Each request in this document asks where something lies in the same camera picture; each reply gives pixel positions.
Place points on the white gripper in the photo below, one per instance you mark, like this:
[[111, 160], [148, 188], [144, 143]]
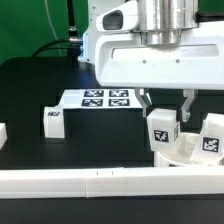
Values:
[[197, 62]]

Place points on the white round stool seat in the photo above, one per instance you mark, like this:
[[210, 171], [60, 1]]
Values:
[[182, 156]]

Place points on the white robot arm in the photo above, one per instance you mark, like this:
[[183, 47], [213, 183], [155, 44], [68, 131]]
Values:
[[166, 44]]

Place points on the white marker base sheet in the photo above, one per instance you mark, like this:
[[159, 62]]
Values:
[[99, 99]]

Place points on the white front fence bar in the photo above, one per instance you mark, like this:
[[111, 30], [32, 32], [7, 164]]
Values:
[[86, 183]]

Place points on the white left fence block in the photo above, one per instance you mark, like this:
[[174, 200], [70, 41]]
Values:
[[3, 135]]

